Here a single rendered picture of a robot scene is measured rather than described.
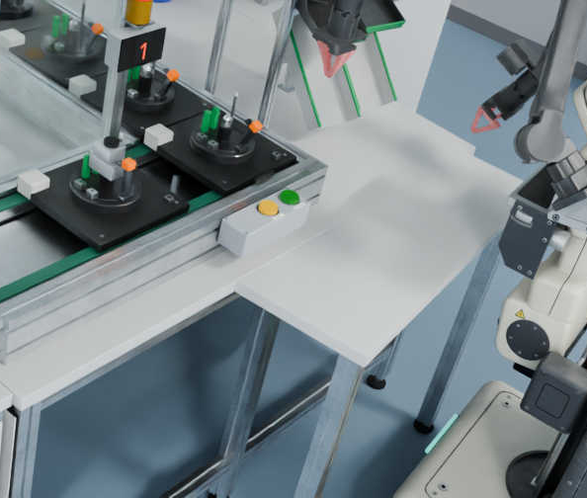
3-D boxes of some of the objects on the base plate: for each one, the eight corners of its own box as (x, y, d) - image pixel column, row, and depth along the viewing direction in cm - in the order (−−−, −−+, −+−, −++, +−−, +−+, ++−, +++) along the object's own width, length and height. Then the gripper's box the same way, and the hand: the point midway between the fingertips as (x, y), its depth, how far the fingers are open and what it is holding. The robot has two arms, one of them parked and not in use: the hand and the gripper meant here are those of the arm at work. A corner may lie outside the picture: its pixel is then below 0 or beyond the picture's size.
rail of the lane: (318, 202, 255) (329, 162, 249) (5, 366, 192) (9, 317, 186) (300, 190, 257) (310, 150, 251) (-16, 348, 195) (-12, 299, 188)
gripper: (345, 19, 211) (325, 90, 220) (377, 9, 219) (355, 78, 227) (318, 3, 214) (298, 74, 223) (349, -6, 221) (330, 63, 230)
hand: (328, 72), depth 225 cm, fingers closed
